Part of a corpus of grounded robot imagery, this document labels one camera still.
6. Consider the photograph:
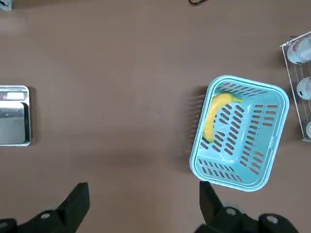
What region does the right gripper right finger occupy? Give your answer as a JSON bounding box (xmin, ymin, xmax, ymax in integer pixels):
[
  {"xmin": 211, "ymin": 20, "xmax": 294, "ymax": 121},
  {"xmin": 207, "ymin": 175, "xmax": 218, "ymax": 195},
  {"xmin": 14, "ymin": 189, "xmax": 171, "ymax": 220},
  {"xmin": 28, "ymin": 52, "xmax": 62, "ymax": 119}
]
[{"xmin": 195, "ymin": 181, "xmax": 300, "ymax": 233}]

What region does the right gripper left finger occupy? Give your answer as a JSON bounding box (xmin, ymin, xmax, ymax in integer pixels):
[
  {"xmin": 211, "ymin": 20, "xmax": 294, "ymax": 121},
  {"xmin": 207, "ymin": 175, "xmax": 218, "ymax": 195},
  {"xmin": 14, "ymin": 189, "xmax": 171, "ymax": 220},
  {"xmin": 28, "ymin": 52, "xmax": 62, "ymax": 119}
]
[{"xmin": 0, "ymin": 182, "xmax": 90, "ymax": 233}]

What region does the yellow banana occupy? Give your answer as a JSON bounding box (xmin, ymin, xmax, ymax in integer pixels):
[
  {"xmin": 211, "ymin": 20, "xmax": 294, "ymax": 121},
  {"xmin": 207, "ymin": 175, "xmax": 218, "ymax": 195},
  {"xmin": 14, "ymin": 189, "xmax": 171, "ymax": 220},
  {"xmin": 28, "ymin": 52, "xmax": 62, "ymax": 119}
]
[{"xmin": 202, "ymin": 92, "xmax": 244, "ymax": 144}]

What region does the light blue plastic basket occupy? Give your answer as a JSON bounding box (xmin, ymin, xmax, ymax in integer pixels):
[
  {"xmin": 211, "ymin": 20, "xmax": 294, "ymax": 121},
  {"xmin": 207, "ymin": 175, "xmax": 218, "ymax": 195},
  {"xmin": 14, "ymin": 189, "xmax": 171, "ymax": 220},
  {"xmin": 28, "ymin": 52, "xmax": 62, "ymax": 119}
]
[{"xmin": 189, "ymin": 75, "xmax": 290, "ymax": 193}]

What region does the grey metal table bracket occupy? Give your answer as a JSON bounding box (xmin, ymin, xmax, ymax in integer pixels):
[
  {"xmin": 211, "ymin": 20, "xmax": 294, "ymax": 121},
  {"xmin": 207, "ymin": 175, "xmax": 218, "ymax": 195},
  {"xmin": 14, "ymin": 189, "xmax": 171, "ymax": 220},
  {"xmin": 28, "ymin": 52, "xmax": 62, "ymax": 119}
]
[{"xmin": 0, "ymin": 0, "xmax": 13, "ymax": 12}]

